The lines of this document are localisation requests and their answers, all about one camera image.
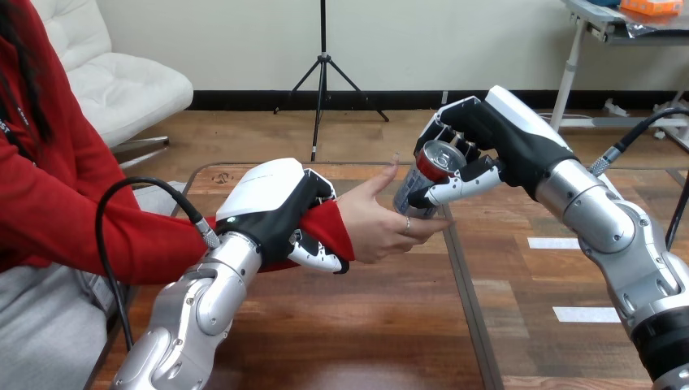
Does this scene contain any person's hand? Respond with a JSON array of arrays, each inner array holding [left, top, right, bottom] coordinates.
[[336, 153, 454, 266]]

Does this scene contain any white desk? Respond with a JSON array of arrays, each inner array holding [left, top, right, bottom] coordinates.
[[548, 0, 689, 152]]

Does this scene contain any person's forearm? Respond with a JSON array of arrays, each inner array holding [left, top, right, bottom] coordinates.
[[80, 197, 357, 285]]

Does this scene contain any black cable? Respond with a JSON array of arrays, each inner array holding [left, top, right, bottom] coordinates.
[[95, 176, 222, 353], [587, 106, 689, 252]]

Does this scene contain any person's body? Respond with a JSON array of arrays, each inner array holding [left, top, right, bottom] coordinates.
[[0, 0, 189, 390]]

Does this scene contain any black tripod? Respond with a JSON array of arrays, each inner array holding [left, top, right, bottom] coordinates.
[[273, 0, 390, 163]]

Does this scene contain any white cushioned chair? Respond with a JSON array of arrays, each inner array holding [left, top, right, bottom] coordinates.
[[31, 0, 195, 168]]

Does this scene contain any red and white drink can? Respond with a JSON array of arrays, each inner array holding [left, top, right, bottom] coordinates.
[[392, 140, 468, 221]]

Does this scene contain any orange thing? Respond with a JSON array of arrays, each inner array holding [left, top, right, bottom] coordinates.
[[619, 0, 685, 16]]

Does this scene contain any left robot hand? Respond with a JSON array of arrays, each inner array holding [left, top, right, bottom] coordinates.
[[214, 157, 350, 275]]

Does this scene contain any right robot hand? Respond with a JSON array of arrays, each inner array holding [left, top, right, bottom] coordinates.
[[407, 85, 579, 210]]

